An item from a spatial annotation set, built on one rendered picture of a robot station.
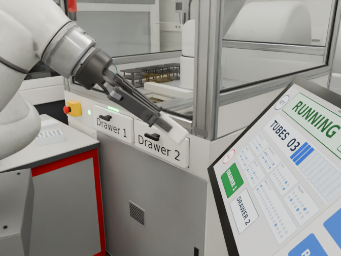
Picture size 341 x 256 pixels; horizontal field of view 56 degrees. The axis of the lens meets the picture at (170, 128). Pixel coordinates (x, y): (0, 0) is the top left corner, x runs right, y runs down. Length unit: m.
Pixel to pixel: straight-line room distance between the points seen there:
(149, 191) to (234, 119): 0.49
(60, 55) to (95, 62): 0.06
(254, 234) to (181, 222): 0.77
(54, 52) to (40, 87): 1.57
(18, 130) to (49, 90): 1.17
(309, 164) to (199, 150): 0.59
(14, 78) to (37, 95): 1.52
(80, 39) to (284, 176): 0.41
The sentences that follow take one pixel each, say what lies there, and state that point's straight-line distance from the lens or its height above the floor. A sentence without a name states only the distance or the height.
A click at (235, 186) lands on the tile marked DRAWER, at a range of 0.66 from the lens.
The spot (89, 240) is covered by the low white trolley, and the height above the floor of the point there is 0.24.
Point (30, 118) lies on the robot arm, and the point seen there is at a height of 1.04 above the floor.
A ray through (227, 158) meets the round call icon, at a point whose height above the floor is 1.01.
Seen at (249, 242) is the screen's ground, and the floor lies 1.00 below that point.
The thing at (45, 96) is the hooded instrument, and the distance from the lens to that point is 2.16.
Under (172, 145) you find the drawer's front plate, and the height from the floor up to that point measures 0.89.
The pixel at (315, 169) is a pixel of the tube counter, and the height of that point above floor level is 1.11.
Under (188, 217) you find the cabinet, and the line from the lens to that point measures 1.25.
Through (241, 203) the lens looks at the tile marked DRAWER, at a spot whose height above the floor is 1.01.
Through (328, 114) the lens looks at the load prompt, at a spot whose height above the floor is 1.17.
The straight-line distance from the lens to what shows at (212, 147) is 1.06.
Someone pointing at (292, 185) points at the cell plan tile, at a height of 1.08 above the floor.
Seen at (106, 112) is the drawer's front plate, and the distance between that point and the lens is 1.45.
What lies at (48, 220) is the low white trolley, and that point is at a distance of 1.60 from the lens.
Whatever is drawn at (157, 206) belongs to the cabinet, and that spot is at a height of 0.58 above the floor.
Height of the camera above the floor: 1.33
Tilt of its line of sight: 19 degrees down
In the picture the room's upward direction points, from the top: straight up
